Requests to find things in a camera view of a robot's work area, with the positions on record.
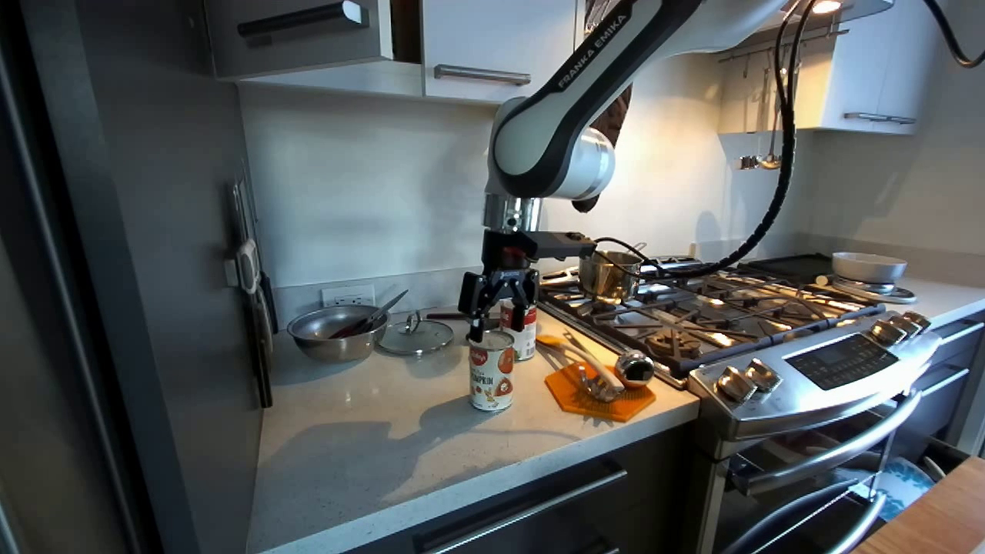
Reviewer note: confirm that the silver frying pan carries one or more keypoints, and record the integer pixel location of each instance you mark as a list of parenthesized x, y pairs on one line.
[(334, 334)]

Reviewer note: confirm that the white upper cabinet beside hood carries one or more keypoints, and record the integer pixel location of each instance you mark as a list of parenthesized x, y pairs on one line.
[(864, 88)]

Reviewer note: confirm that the metal utensil in bowl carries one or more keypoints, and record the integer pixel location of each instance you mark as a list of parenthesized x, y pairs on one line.
[(371, 313)]

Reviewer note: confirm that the small steel measuring cup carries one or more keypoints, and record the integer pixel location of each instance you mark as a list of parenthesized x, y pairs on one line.
[(594, 386)]

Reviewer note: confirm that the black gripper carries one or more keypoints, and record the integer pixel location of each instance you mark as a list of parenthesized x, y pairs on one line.
[(510, 263)]

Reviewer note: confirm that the dark lower cabinet drawer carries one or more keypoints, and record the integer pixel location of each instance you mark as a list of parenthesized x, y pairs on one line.
[(534, 503)]

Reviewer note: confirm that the glass pot lid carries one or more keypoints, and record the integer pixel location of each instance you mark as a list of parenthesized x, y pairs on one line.
[(416, 336)]

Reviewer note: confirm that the stainless steel gas range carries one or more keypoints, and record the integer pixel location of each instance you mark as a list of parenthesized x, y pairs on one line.
[(802, 370)]

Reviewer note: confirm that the large steel measuring cup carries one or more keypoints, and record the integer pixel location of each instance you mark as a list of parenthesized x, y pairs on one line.
[(634, 370)]

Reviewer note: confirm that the range hood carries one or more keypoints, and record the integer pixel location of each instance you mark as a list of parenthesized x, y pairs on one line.
[(841, 8)]

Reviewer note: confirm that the orange silicone trivet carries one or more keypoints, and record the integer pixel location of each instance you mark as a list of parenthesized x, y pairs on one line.
[(605, 403)]

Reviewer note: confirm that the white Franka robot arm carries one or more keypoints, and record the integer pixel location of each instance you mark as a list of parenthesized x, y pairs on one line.
[(573, 112)]

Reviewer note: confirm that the grey dish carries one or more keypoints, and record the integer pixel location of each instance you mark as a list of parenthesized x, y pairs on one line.
[(869, 266)]

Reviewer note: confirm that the small steel saucepan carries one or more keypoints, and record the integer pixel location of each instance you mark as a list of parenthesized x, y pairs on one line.
[(610, 278)]

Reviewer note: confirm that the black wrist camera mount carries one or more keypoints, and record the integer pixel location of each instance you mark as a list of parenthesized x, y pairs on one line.
[(561, 244)]

